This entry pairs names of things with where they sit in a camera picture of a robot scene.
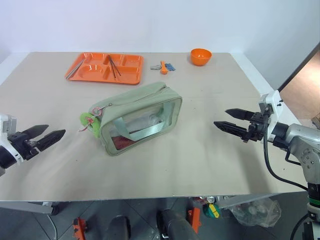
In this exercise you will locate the green transparent pouch bag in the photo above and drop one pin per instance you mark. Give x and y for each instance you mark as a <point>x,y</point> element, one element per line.
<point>140,100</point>

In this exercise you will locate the green plush zipper charm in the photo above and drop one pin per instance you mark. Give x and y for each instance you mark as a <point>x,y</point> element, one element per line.
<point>94,127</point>

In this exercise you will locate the orange plastic bowl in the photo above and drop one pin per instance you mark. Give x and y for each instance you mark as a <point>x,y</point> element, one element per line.
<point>200,58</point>

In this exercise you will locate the orange compartment tray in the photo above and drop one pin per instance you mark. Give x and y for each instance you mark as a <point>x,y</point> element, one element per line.
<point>92,72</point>

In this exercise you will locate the brown wooden board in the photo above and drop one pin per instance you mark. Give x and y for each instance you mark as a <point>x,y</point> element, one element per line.
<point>303,90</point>

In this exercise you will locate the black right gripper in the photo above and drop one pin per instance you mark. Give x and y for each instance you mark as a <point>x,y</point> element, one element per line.
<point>257,127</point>

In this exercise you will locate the dark chopstick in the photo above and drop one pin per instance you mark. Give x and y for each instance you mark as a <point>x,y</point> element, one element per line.
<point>115,67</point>
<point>112,65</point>

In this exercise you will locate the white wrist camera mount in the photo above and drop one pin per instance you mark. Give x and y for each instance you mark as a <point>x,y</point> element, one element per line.
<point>273,100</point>
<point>7,125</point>

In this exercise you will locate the dark rounded shape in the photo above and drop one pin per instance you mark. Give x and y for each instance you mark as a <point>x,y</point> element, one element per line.
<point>176,226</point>

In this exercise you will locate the orange clamp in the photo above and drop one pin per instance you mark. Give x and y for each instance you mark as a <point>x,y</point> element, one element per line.
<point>195,220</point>
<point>78,227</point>

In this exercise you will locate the small blue piece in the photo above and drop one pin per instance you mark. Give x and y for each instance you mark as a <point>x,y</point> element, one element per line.
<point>170,66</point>

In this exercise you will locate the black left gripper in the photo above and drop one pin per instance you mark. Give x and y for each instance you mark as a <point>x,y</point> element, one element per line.
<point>23,145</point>

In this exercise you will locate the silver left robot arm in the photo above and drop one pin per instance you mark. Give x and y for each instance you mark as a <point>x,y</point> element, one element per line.
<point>5,157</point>

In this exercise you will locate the clear plastic bag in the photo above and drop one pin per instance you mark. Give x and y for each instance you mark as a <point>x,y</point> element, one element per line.
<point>260,211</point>

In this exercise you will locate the grey table frame bar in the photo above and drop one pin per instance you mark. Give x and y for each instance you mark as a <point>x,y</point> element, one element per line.
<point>242,200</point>
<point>25,207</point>

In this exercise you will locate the grey chopstick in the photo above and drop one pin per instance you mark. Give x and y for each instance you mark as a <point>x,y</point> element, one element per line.
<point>75,67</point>

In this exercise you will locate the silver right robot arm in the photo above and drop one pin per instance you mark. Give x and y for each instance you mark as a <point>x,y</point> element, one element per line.
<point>302,142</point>

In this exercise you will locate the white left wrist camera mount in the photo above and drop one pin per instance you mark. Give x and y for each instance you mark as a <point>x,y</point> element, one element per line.
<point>7,125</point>

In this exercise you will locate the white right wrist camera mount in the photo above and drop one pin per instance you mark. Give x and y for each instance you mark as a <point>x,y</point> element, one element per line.
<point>273,100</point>

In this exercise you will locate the green yellow plastic item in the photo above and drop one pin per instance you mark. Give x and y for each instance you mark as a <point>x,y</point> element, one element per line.
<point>212,210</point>

